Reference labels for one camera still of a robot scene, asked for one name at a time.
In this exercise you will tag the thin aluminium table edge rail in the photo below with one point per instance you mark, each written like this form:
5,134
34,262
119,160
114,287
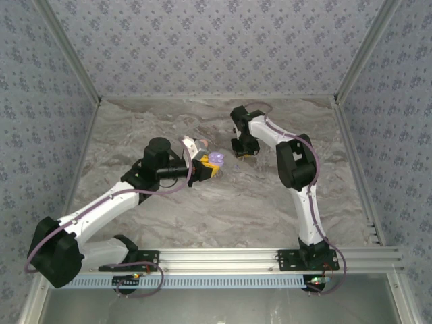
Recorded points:
168,97

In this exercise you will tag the aluminium side rail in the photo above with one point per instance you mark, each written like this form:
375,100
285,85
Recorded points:
351,152
86,145

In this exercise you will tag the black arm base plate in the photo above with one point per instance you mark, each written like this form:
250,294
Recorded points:
148,261
287,260

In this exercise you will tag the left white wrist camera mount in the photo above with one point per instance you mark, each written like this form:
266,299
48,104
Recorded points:
190,145

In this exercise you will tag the aluminium corner post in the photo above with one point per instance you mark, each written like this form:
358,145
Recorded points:
368,50
67,50

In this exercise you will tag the purple earbud charging case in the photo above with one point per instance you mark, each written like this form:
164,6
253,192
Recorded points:
216,158

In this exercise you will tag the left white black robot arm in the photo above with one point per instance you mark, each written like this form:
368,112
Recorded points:
98,206

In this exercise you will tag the aluminium frame bar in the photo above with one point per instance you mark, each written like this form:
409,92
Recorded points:
405,300
35,303

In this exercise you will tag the black controller board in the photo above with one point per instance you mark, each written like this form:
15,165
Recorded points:
315,283
125,283

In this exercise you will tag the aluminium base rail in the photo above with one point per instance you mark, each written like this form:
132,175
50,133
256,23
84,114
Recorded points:
219,258

